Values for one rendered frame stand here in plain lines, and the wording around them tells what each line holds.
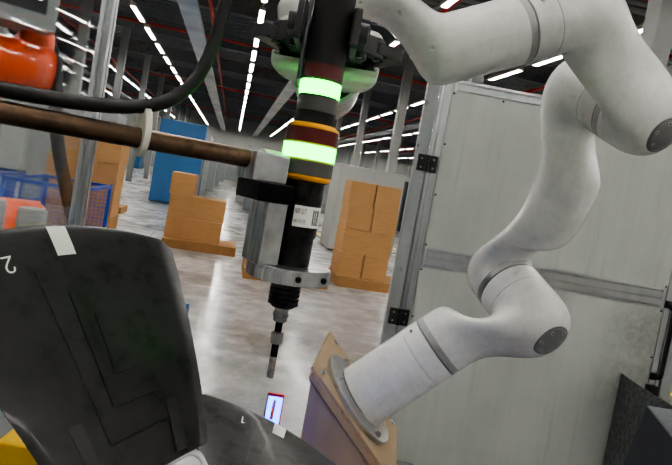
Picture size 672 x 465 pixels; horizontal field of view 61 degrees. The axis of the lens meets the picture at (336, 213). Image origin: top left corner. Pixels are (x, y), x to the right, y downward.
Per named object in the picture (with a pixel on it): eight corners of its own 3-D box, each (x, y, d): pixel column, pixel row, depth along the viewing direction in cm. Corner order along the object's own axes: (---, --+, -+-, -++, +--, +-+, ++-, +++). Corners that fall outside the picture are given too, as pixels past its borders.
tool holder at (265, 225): (247, 286, 41) (270, 151, 40) (208, 264, 47) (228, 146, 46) (345, 289, 46) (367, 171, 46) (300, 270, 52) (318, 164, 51)
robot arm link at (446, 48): (512, -74, 69) (273, -17, 65) (546, 54, 70) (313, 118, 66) (482, -42, 78) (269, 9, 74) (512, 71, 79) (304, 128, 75)
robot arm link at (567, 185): (489, 339, 104) (449, 281, 116) (542, 334, 108) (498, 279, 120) (615, 78, 77) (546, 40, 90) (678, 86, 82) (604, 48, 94)
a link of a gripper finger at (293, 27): (304, 56, 51) (301, 38, 44) (269, 50, 51) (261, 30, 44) (311, 21, 51) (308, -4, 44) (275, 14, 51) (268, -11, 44)
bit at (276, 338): (261, 374, 48) (272, 314, 47) (273, 374, 48) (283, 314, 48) (266, 379, 47) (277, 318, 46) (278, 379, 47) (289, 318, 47)
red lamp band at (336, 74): (315, 75, 44) (318, 59, 44) (293, 77, 47) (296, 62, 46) (349, 86, 46) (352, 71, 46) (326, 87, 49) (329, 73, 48)
